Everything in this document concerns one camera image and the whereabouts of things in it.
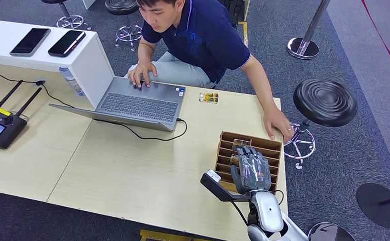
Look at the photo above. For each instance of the chrome stanchion base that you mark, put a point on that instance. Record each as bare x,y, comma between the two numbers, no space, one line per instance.
329,233

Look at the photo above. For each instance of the wooden card organizer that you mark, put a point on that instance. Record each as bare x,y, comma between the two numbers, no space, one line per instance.
265,146

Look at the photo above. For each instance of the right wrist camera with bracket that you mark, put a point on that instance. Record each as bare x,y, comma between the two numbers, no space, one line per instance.
212,175

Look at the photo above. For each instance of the chrome stanchion post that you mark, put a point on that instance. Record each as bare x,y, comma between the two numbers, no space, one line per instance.
303,48

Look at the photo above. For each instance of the white desk shelf box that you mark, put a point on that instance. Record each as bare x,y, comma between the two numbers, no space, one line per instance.
91,66

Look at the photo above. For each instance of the person's right hand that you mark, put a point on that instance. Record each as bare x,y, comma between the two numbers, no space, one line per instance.
141,73

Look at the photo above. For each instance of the person's left hand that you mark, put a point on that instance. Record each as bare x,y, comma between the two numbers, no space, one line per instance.
278,124

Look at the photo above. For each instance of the black stanchion base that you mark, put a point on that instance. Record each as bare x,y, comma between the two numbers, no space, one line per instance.
379,206

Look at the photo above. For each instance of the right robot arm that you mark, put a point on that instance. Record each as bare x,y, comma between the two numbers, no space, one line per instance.
268,209

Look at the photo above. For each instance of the person's left forearm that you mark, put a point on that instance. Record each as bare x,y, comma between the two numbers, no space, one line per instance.
260,83

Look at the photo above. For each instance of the black round stool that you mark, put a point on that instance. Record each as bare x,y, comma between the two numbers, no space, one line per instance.
70,21
121,6
325,101

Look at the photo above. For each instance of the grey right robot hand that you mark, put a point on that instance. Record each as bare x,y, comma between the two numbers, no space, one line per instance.
253,173

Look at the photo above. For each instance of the person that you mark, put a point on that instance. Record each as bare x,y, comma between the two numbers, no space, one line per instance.
201,36

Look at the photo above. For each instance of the clear plastic water bottle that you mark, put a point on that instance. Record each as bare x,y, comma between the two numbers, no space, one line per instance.
71,81

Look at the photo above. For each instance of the yellow floor tape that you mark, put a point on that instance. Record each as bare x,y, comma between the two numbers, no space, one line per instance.
168,236
245,33

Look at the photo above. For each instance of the grey laptop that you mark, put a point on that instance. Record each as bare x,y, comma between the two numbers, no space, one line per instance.
138,104

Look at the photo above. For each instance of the black smartphone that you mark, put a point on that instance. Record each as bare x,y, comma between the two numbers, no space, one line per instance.
66,43
30,41

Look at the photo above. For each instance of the glossy patterned card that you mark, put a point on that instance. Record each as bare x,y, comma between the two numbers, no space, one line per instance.
241,143
233,160

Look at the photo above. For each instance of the black remote controller with screen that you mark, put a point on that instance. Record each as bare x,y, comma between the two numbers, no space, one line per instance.
5,126

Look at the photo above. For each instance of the person's right forearm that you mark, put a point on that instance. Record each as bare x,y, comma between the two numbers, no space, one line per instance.
145,51

